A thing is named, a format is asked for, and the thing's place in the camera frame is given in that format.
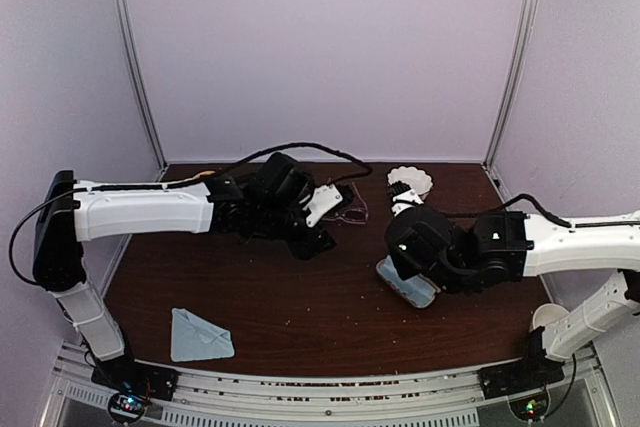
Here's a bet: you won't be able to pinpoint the pink frame sunglasses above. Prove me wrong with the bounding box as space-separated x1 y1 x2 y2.
322 182 369 225

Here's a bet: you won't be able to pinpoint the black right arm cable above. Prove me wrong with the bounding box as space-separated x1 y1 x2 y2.
444 192 574 228

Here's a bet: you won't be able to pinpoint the right aluminium frame post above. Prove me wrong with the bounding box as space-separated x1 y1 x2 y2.
483 0 539 171

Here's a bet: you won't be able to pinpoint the aluminium frame post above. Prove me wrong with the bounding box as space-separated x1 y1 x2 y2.
113 0 168 171
483 0 539 171

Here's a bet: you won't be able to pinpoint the white paper cup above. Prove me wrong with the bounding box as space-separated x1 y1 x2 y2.
529 303 569 332

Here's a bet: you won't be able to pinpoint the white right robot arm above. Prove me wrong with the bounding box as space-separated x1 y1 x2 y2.
376 202 639 389

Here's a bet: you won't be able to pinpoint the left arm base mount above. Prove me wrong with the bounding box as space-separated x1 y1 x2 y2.
91 364 179 425

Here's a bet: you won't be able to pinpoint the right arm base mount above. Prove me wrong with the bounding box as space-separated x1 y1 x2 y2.
478 359 565 424

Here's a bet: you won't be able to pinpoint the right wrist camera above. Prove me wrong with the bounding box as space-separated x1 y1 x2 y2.
386 181 424 217

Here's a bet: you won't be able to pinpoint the brown plaid glasses case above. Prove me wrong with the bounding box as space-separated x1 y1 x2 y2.
374 255 442 309

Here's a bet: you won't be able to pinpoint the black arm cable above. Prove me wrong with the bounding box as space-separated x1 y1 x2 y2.
8 142 374 286
444 192 574 228

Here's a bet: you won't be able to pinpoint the white fluted ceramic bowl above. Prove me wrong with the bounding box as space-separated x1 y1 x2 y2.
387 166 433 200

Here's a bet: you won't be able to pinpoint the folded light blue cloth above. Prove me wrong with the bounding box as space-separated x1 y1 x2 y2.
170 308 236 362

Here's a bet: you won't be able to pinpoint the white floral mug yellow inside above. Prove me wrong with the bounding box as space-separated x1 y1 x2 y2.
190 170 217 181

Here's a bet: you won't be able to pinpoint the light blue cloth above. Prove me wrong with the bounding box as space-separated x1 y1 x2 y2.
170 308 236 362
378 261 434 306

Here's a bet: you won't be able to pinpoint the front aluminium rail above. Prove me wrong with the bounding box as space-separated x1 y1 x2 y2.
36 349 622 426

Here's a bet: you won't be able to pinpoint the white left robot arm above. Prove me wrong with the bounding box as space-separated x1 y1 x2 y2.
32 152 349 391

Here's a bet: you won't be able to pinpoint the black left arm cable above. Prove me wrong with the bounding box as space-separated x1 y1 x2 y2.
8 142 374 286

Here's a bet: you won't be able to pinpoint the left aluminium frame post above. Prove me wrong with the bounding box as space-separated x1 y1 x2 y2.
113 0 168 171

